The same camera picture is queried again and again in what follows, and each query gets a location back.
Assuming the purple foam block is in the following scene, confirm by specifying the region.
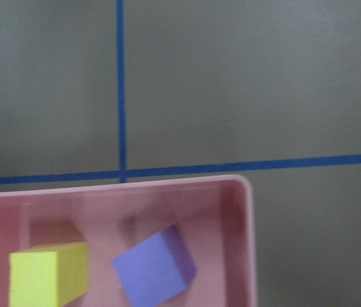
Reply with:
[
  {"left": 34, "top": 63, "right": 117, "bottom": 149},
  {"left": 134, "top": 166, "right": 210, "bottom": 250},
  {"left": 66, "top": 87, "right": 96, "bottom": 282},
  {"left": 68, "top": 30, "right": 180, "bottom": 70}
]
[{"left": 111, "top": 226, "right": 197, "bottom": 306}]

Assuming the yellow foam block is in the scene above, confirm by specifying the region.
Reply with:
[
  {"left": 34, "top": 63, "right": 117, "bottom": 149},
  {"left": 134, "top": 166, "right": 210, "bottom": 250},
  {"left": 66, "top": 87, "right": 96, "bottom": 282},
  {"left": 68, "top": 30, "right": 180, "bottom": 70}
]
[{"left": 8, "top": 242, "right": 89, "bottom": 306}]

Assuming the pink plastic bin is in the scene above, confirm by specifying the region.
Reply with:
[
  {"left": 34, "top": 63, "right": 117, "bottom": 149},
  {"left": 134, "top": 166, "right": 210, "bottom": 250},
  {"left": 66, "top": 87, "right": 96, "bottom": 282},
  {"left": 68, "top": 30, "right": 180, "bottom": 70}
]
[{"left": 0, "top": 175, "right": 257, "bottom": 306}]

